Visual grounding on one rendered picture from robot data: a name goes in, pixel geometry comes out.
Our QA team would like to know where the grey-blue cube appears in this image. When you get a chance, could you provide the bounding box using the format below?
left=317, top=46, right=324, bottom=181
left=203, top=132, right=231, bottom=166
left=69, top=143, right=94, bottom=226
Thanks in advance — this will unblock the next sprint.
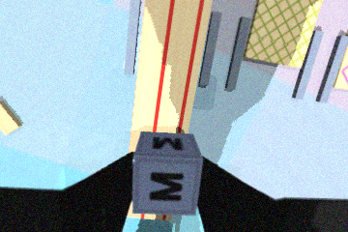
left=131, top=131, right=203, bottom=217

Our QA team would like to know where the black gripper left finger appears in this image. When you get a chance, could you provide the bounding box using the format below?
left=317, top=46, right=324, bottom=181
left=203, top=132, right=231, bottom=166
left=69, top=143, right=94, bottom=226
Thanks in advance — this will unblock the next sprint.
left=0, top=152, right=134, bottom=232

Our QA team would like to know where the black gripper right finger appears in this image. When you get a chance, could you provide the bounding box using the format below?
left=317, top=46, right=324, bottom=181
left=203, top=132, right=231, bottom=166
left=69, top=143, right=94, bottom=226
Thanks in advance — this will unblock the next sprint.
left=197, top=156, right=348, bottom=232

